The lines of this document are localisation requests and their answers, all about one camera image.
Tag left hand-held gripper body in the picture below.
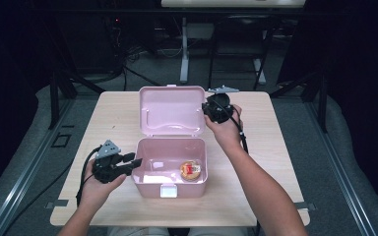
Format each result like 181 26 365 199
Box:
92 140 132 184

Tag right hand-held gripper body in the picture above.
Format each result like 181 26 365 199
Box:
207 85 239 125

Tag pink storage box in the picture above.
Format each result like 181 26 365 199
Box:
131 84 209 199

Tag round orange snack packet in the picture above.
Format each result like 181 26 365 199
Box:
179 160 202 182

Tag person's left hand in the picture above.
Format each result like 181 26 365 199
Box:
78 165 127 209

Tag person's right hand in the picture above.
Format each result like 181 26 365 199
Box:
205 105 244 150

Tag grey tape strip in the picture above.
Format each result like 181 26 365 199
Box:
44 200 70 209
294 202 317 211

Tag white desk with legs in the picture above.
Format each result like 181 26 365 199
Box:
160 0 306 86

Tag black metal stand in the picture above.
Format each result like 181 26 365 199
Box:
270 70 329 134
47 70 106 131

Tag dark computer tower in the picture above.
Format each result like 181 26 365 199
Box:
62 13 123 74

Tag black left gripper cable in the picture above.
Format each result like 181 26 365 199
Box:
76 147 102 207

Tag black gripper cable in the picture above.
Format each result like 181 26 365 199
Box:
228 107 262 236
76 147 102 207

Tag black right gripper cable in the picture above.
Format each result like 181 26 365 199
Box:
228 107 262 236

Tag black metal chair frame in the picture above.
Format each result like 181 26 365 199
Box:
207 14 277 91

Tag black floor cables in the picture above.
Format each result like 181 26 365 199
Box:
111 19 185 92

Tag metal floor rail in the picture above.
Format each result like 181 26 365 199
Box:
0 97 77 236
304 97 378 236

